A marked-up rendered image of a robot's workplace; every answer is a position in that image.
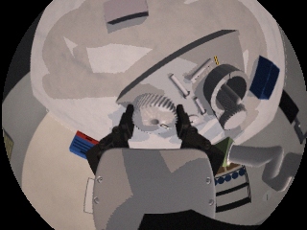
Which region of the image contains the white toothed gear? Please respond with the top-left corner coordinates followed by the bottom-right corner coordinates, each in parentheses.
top-left (132, 93), bottom-right (177, 134)

